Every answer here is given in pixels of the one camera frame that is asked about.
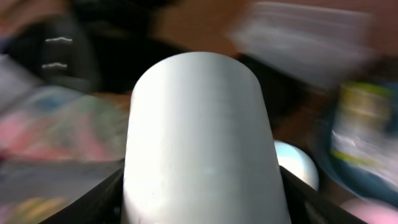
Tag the black plastic tray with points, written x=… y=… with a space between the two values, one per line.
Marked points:
x=120 y=60

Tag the white cup green inside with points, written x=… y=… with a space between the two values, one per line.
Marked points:
x=200 y=147

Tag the white tissue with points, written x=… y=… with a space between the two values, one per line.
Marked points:
x=367 y=149

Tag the light blue white bowl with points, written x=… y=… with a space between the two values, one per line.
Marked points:
x=298 y=163

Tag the white cup pink inside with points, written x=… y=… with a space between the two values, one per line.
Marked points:
x=371 y=211

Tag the dark blue plate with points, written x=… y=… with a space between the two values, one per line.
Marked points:
x=357 y=181

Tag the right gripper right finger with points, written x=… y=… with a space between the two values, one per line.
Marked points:
x=307 y=206

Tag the yellow green snack wrapper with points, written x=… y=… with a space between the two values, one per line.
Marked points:
x=364 y=109

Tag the clear plastic bin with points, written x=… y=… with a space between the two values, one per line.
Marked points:
x=319 y=46

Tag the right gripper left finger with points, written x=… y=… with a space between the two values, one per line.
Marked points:
x=101 y=205

